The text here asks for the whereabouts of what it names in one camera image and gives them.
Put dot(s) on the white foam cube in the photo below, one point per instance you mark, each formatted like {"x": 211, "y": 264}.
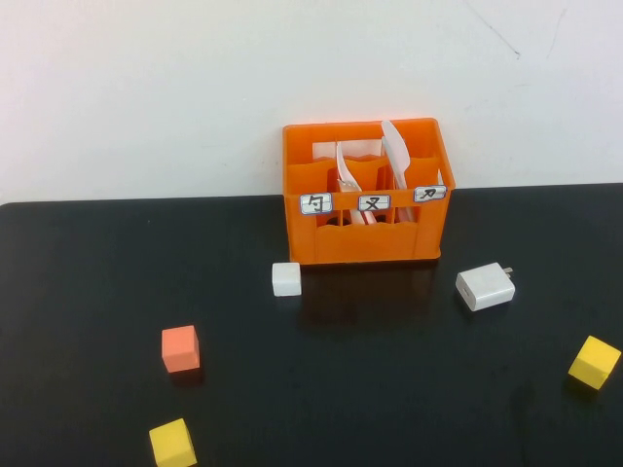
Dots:
{"x": 286, "y": 279}

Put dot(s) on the white USB wall charger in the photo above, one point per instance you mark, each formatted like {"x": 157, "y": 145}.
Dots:
{"x": 485, "y": 287}

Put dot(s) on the paper label fork character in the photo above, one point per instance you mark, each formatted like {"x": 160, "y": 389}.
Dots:
{"x": 374, "y": 203}

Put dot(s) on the paper label spoon character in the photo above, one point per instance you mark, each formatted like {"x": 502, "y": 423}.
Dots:
{"x": 316, "y": 204}

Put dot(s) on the orange plastic cutlery crate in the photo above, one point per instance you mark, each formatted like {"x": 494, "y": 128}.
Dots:
{"x": 365, "y": 243}

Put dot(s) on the paper label knife character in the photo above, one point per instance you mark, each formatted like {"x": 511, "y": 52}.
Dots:
{"x": 429, "y": 193}

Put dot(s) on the thin pale plastic knife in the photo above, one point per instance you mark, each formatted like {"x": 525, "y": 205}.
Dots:
{"x": 384, "y": 145}

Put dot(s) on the pink plastic fork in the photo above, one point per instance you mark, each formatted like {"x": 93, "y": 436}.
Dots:
{"x": 348, "y": 185}
{"x": 343, "y": 165}

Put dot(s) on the orange foam cube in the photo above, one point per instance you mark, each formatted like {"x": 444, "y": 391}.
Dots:
{"x": 180, "y": 350}

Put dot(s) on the yellow foam cube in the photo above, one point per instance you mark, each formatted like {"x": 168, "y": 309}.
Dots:
{"x": 594, "y": 362}
{"x": 171, "y": 445}

